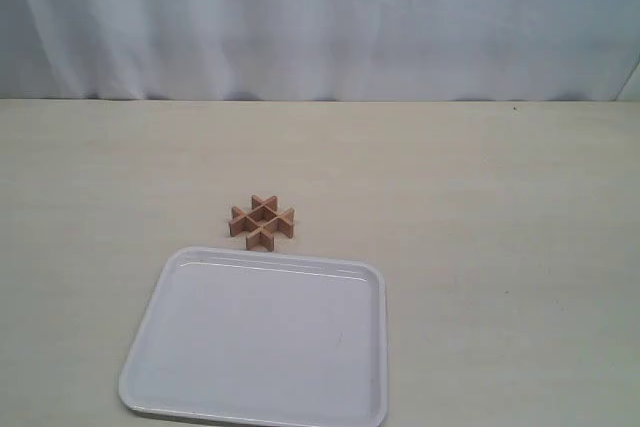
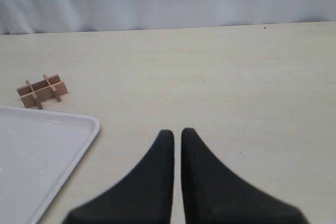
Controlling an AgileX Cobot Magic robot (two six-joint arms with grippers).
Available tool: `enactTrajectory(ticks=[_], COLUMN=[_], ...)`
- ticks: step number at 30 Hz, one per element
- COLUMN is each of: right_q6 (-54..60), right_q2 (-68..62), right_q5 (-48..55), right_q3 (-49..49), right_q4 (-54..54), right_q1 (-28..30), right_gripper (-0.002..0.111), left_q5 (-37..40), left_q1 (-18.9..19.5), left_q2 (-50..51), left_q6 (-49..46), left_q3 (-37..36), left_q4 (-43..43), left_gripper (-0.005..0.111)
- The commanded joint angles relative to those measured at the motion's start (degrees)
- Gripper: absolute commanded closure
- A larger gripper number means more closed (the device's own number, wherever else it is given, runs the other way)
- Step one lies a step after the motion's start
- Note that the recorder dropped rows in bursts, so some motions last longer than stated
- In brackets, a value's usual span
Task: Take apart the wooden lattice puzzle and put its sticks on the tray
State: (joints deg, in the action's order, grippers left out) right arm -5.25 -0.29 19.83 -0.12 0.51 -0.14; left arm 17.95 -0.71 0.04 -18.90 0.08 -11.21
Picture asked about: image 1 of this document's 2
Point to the white backdrop curtain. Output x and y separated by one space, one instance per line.
442 50

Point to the white plastic tray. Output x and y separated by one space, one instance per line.
264 339

